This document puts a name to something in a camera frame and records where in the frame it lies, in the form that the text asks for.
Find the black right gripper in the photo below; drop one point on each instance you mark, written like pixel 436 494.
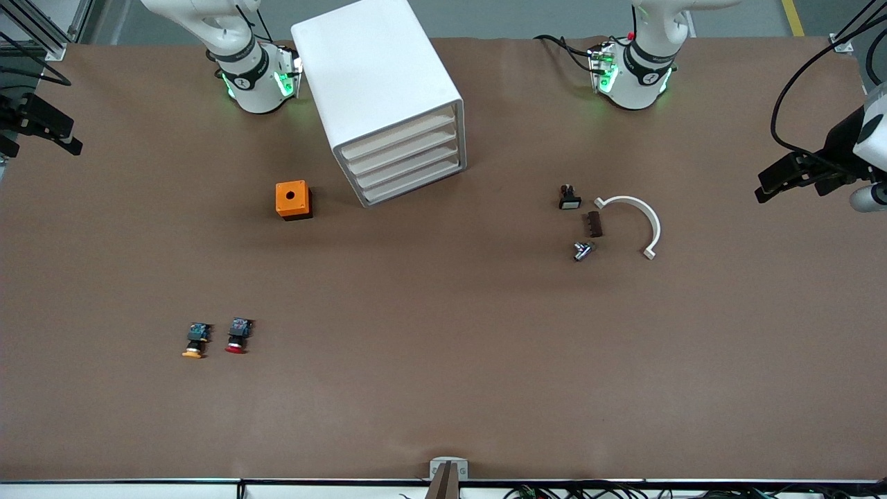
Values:
pixel 15 115

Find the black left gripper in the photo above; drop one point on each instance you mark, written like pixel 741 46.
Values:
pixel 836 152

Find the red cap push button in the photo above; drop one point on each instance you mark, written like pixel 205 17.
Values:
pixel 239 333

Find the white plastic drawer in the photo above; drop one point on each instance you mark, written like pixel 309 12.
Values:
pixel 398 136
pixel 398 184
pixel 398 152
pixel 398 168

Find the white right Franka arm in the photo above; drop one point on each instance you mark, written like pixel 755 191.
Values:
pixel 249 83

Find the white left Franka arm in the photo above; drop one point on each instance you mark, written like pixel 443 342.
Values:
pixel 637 76

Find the white square push button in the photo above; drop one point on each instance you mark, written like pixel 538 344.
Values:
pixel 570 202

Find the orange cap push button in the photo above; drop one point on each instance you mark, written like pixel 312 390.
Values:
pixel 196 339

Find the white drawer cabinet housing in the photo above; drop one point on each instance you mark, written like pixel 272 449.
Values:
pixel 374 62

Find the brown ribbed cylinder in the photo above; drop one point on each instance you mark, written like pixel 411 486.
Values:
pixel 594 224

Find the chrome metal tee fitting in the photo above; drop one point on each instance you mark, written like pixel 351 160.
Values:
pixel 581 253

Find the orange box with hole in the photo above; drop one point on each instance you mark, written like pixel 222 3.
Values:
pixel 299 204

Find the brown bar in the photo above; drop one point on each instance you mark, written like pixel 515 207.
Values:
pixel 445 485

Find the aluminium frame post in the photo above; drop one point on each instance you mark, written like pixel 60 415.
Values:
pixel 859 21
pixel 55 51

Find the white table edge rail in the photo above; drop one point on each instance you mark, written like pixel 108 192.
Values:
pixel 138 491

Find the grey metal table bracket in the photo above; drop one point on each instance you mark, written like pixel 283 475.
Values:
pixel 436 468

